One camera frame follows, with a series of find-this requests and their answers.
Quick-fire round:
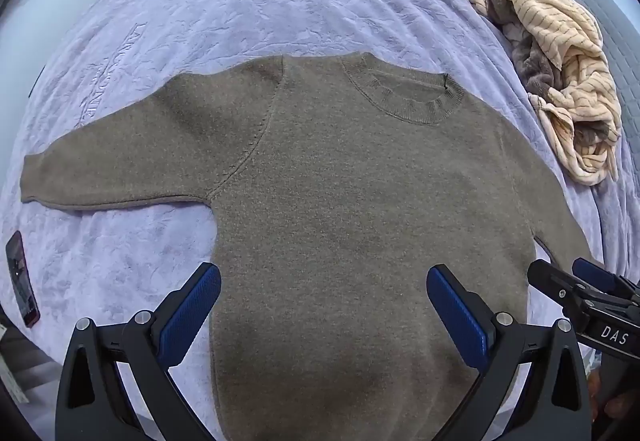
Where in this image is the grey fleece garment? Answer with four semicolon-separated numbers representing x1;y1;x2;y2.
487;0;568;99

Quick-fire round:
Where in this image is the smartphone with red case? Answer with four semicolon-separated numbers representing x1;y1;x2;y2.
5;231;42;328

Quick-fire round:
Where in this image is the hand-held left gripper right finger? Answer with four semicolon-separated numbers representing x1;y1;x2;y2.
425;263;594;441

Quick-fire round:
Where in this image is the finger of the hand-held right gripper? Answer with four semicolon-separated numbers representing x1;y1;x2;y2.
527;259;596;322
572;257;640;304

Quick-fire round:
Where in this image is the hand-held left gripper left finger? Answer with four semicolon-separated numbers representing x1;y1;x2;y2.
55;262;223;441

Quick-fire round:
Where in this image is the beige striped fleece garment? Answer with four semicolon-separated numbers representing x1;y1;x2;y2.
460;0;623;186

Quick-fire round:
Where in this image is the olive brown knit sweater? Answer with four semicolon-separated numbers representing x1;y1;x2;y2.
20;52;608;441

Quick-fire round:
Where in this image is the grey quilted cushion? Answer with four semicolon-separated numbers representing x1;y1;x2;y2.
565;0;640;202

